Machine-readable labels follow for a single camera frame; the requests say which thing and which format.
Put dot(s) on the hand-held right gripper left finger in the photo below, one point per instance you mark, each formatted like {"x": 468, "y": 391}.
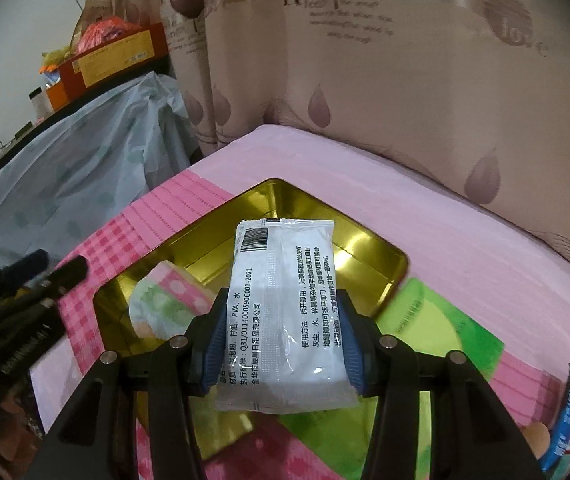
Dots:
{"x": 211, "y": 345}

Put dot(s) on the orange small box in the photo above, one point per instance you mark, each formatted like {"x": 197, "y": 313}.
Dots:
{"x": 57, "y": 96}

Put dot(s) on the pink checkered tablecloth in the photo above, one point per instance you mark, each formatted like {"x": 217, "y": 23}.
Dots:
{"x": 465, "y": 220}

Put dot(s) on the red mesh bag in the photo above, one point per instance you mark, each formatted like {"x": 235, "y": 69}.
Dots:
{"x": 105, "y": 32}

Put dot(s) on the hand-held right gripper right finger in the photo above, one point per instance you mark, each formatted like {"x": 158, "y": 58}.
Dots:
{"x": 351, "y": 345}

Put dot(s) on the light blue cloth cover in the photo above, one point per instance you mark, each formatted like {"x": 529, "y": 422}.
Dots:
{"x": 65, "y": 175}

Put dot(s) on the beige leaf print curtain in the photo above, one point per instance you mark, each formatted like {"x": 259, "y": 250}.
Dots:
{"x": 390, "y": 85}

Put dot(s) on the green tissue box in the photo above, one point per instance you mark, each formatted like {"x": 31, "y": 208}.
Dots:
{"x": 430, "y": 320}

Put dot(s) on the white wet wipe packet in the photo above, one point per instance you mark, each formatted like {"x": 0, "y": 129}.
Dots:
{"x": 285, "y": 310}

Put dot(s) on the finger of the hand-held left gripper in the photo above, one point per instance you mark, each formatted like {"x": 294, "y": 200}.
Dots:
{"x": 72, "y": 269}
{"x": 32, "y": 262}

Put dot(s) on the yellow cardboard box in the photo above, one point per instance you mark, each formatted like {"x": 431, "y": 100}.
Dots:
{"x": 115, "y": 57}

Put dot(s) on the polka dot tissue pack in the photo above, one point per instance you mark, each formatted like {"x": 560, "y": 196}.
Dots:
{"x": 165, "y": 300}

